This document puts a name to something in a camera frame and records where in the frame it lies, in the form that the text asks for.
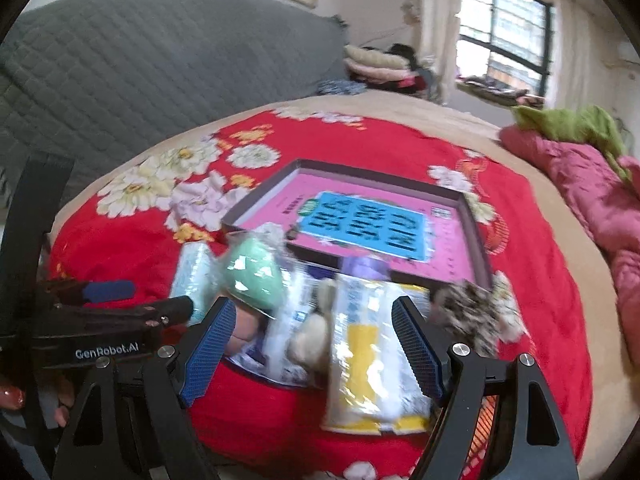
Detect dark shallow cardboard box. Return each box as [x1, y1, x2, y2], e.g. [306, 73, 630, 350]
[220, 158, 497, 294]

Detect red floral blanket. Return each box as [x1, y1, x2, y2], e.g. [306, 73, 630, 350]
[46, 109, 594, 480]

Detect white curtain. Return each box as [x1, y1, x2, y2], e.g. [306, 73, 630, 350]
[402, 0, 461, 104]
[546, 0, 612, 110]

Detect window with black frame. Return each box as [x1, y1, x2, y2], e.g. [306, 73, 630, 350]
[456, 0, 555, 96]

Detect pink blue Chinese book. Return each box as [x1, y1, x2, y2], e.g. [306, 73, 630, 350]
[240, 171, 476, 283]

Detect purple white tissue pack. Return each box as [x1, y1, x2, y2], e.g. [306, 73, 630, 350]
[227, 264, 335, 388]

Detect grey quilted headboard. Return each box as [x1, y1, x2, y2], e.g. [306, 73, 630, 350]
[1, 0, 346, 198]

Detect blue patterned cloth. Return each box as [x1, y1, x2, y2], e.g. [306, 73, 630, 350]
[316, 79, 368, 96]

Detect orange makeup sponge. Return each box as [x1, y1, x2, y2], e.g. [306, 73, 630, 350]
[224, 306, 270, 356]

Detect leopard print scrunchie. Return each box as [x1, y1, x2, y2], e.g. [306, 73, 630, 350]
[428, 281, 499, 358]

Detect left white curtain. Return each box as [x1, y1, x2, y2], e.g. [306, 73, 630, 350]
[402, 0, 461, 104]

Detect beige bed sheet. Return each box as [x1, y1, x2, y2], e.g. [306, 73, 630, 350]
[51, 92, 638, 479]

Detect green sponge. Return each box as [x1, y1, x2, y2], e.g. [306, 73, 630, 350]
[220, 231, 291, 318]

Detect pink quilted comforter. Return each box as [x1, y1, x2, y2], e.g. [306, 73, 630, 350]
[499, 126, 639, 365]

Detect folded blankets stack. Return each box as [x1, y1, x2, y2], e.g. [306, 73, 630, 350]
[344, 44, 439, 101]

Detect left hand red nails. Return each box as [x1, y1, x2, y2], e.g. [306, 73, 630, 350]
[1, 370, 75, 428]

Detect windowsill bedding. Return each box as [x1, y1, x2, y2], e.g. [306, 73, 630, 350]
[456, 76, 546, 110]

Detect green tissue pack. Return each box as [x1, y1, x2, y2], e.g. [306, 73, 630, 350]
[169, 242, 220, 326]

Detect green blanket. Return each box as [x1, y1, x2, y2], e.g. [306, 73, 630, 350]
[512, 105, 630, 181]

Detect right white curtain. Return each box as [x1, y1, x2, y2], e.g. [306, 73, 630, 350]
[546, 0, 612, 110]

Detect yellow white tissue pack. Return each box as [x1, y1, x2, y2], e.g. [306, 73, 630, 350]
[323, 274, 432, 437]

